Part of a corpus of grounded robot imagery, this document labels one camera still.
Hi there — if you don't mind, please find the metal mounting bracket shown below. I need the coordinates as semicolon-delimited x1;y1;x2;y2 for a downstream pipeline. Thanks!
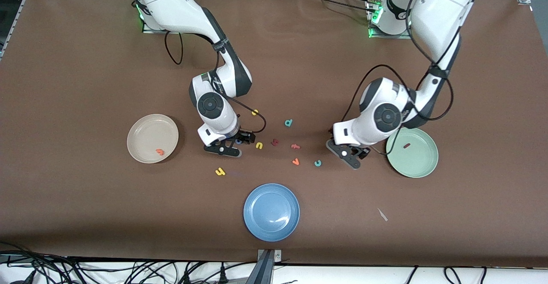
257;248;283;262

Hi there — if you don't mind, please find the green plate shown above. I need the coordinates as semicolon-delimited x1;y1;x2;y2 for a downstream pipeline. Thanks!
386;127;439;178

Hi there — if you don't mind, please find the beige plate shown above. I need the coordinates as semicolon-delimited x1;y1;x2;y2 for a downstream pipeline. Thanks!
127;114;179;164

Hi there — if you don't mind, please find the grey camera mount pole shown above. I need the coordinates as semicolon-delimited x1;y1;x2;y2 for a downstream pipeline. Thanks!
246;250;274;284

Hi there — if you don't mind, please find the blue plate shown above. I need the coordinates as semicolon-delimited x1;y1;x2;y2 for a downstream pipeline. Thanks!
243;183;301;242

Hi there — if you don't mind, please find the brown table cover sheet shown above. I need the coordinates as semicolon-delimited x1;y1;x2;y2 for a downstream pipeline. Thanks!
0;0;548;268

